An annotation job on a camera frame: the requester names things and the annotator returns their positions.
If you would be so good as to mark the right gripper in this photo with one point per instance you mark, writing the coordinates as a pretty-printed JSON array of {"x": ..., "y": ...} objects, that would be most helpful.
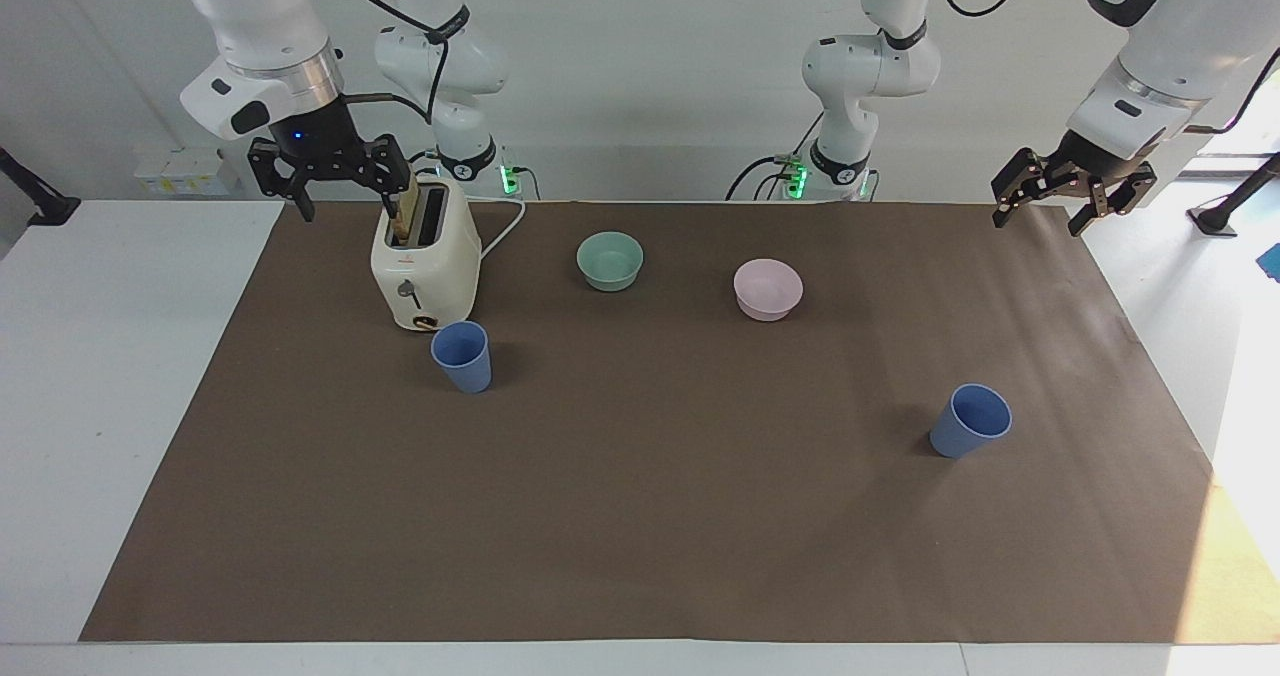
[{"x": 318, "y": 136}]

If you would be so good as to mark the white toaster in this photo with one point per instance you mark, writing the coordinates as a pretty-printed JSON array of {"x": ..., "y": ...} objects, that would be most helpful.
[{"x": 440, "y": 266}]

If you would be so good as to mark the blue cup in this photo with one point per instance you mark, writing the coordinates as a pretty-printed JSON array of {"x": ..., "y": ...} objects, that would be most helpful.
[
  {"x": 965, "y": 431},
  {"x": 465, "y": 361}
]

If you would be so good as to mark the bread slice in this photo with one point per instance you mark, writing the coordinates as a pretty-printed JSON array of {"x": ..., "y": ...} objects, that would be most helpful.
[{"x": 405, "y": 211}]

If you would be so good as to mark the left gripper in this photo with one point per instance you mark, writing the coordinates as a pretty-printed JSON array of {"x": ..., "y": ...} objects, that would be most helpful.
[{"x": 1100, "y": 161}]

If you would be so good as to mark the black stand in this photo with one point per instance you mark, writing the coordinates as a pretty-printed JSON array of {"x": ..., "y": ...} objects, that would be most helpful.
[
  {"x": 40, "y": 201},
  {"x": 1235, "y": 201}
]

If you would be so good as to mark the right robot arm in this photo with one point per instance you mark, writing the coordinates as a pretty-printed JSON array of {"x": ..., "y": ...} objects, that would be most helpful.
[{"x": 262, "y": 16}]

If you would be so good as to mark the white wall socket box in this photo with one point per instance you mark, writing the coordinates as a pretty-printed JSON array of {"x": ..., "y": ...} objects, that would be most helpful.
[{"x": 180, "y": 174}]

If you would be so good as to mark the pink bowl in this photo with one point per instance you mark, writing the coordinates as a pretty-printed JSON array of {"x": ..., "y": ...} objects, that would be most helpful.
[{"x": 768, "y": 291}]

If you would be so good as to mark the blue object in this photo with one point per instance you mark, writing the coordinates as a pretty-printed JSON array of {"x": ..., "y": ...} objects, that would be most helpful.
[{"x": 1272, "y": 262}]

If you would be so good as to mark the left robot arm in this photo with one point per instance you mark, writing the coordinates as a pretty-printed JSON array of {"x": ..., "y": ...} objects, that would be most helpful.
[{"x": 1170, "y": 36}]

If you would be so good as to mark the green bowl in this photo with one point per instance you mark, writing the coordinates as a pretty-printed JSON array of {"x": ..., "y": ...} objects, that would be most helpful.
[{"x": 610, "y": 261}]

